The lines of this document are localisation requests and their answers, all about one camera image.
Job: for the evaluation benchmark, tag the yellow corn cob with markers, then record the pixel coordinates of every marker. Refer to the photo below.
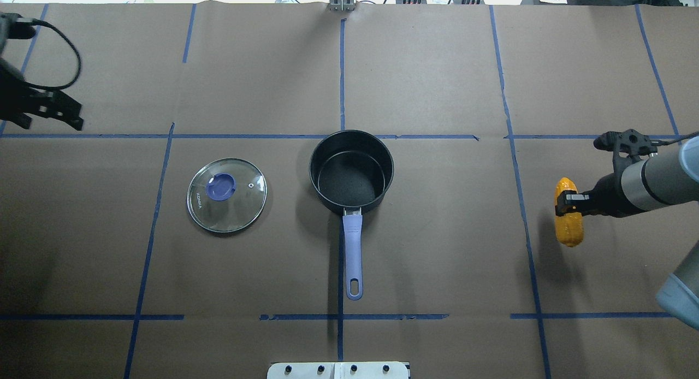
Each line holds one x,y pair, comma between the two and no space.
569,228

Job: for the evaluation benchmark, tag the dark blue saucepan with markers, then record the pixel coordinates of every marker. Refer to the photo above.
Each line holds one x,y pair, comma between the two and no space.
351,172

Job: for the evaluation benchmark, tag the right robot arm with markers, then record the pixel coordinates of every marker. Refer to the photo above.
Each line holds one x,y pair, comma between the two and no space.
648,174

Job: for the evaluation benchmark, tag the glass lid blue knob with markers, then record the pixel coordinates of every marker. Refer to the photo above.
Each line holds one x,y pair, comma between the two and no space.
227,195

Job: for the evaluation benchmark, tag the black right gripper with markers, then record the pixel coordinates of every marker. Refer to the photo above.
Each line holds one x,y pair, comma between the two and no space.
608,196

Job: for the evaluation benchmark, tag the right arm camera mount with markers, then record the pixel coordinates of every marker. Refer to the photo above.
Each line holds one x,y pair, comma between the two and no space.
627,147

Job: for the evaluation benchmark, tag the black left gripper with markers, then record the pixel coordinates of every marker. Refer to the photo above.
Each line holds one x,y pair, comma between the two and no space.
12,90

